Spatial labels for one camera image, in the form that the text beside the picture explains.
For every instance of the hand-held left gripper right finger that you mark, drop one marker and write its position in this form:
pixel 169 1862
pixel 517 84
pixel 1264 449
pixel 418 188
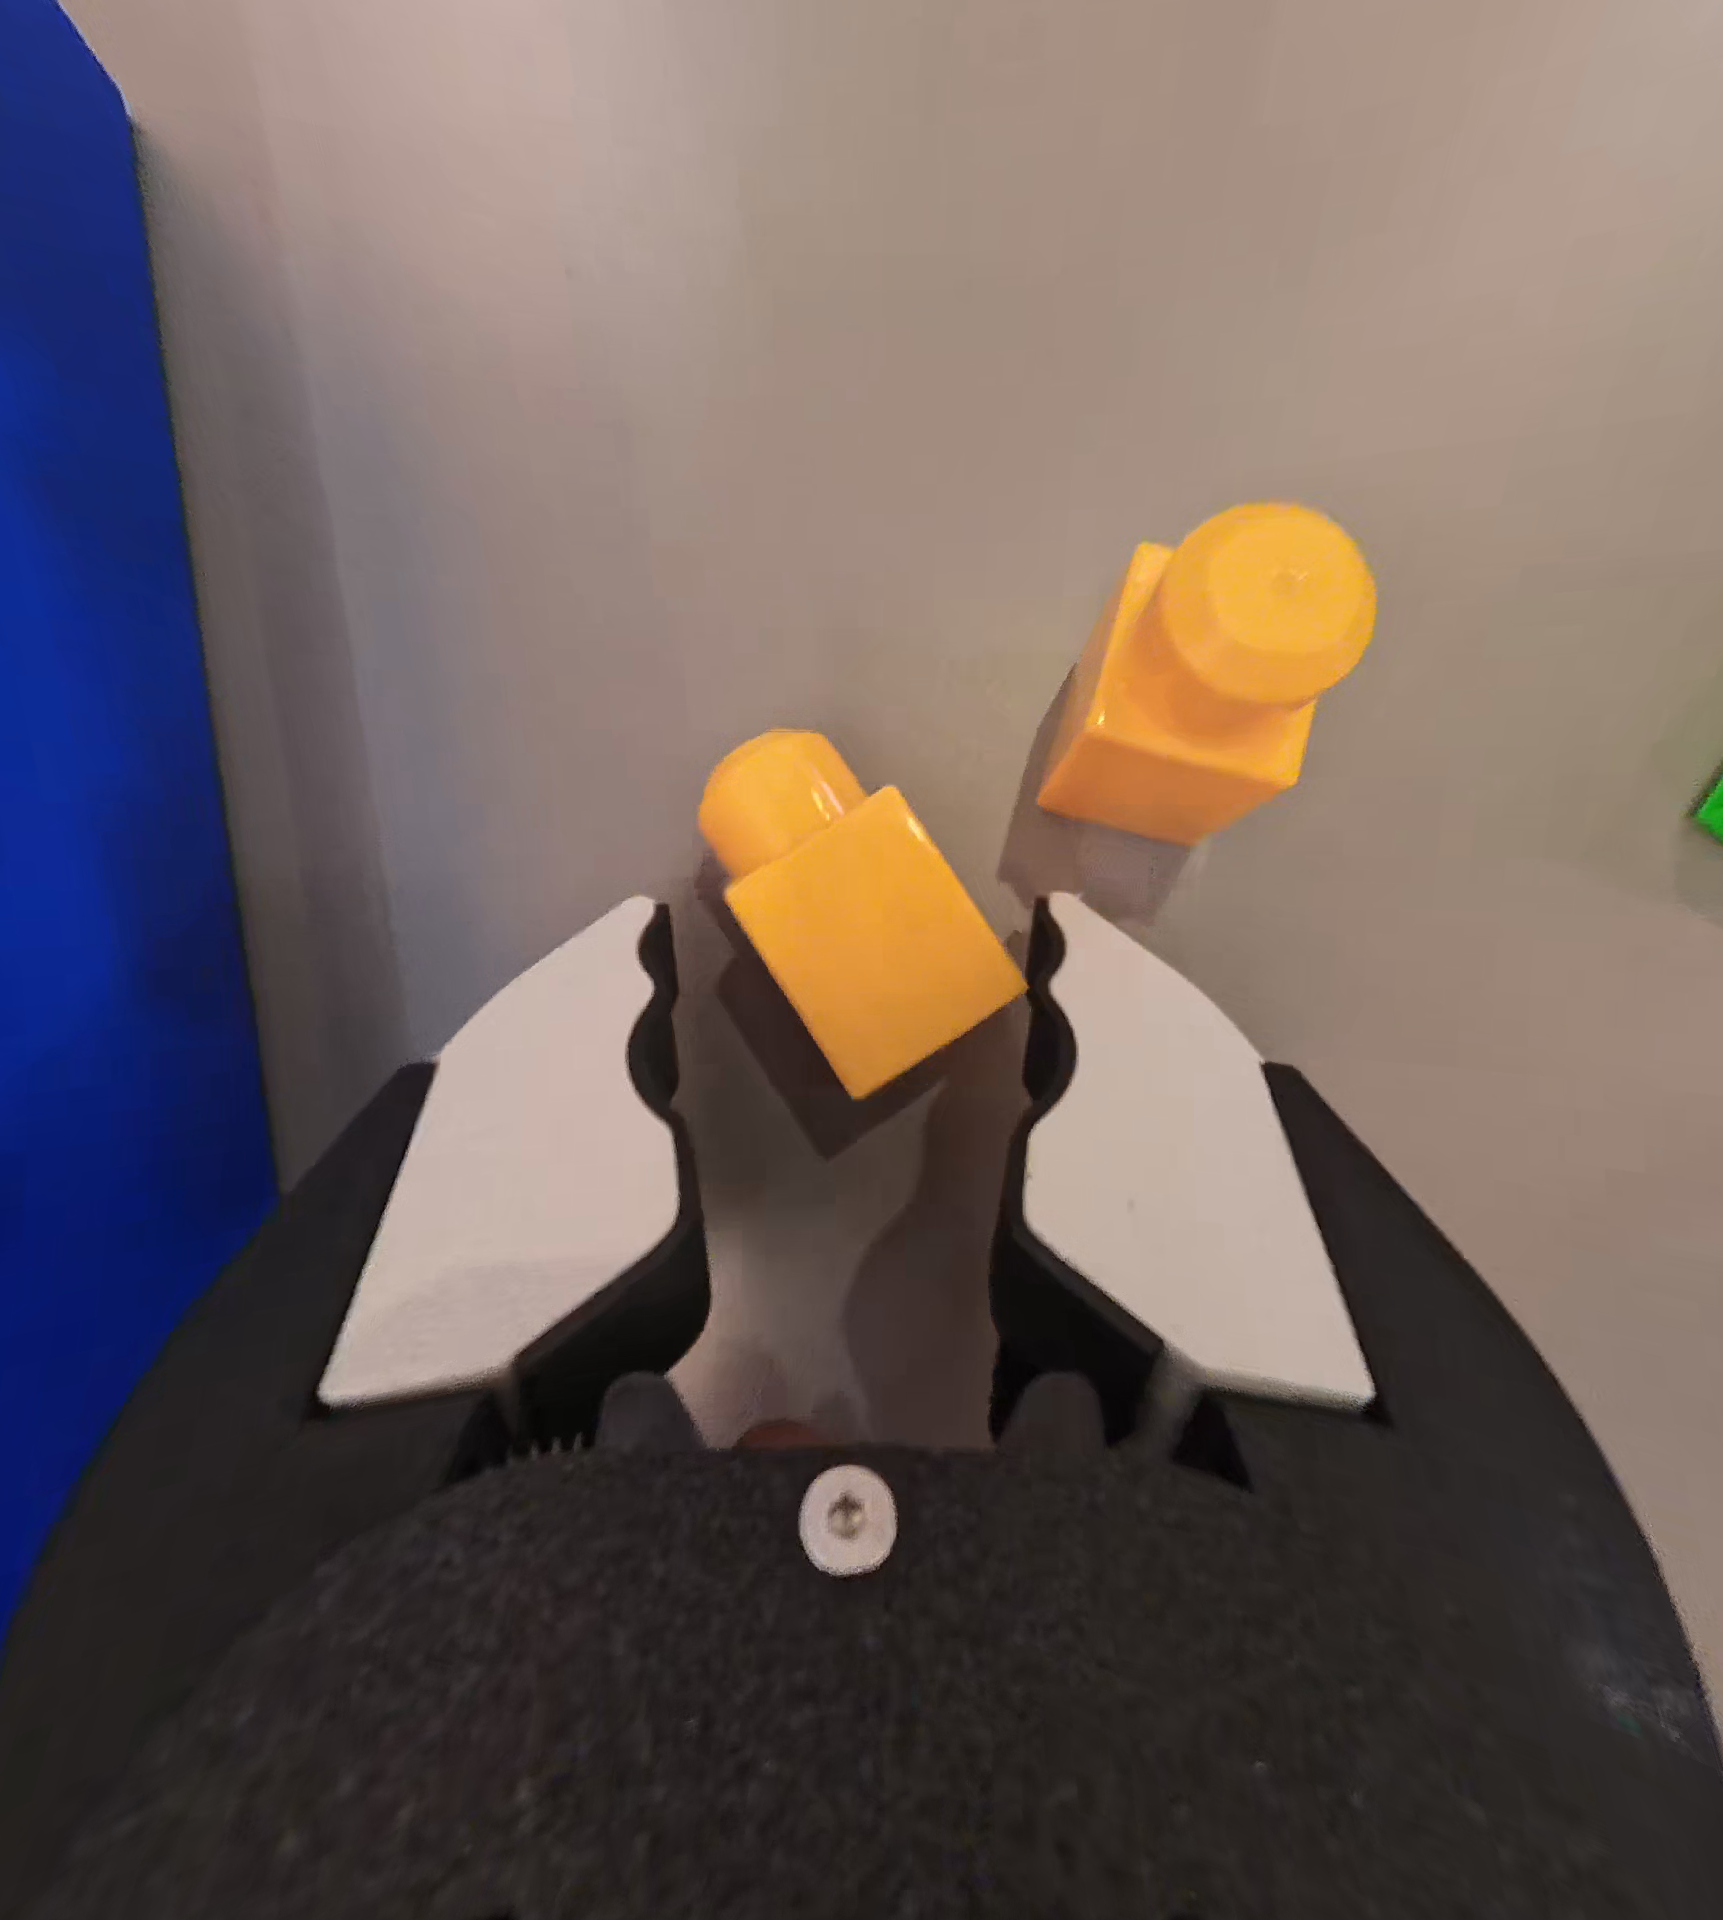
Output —
pixel 1210 1220

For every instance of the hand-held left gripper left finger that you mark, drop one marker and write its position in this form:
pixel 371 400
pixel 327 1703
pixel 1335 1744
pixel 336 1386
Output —
pixel 482 1220

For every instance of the orange mega block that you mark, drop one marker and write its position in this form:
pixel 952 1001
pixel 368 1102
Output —
pixel 881 948
pixel 1189 720

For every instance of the blue storage bin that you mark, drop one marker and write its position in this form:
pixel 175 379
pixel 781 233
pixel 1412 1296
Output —
pixel 50 747

